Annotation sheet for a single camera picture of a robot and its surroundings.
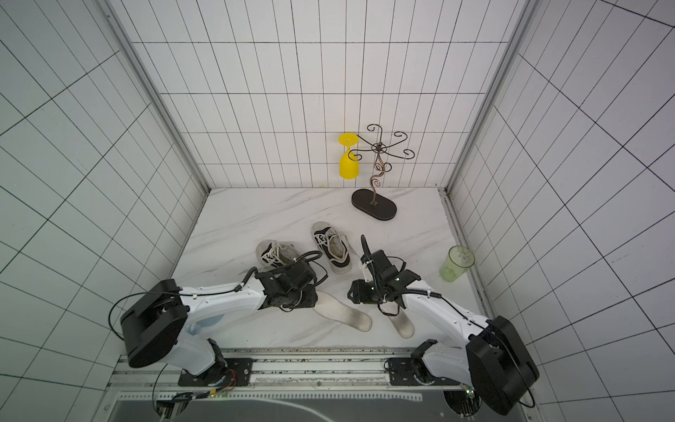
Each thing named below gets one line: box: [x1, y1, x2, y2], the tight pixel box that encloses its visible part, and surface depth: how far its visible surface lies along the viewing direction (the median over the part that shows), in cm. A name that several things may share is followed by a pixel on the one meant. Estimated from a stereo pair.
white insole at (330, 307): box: [312, 290, 373, 333], surface depth 85 cm
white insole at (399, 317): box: [377, 300, 416, 340], surface depth 83 cm
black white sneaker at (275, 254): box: [255, 239, 301, 269], surface depth 94 cm
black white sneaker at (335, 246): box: [311, 220, 353, 276], surface depth 94 cm
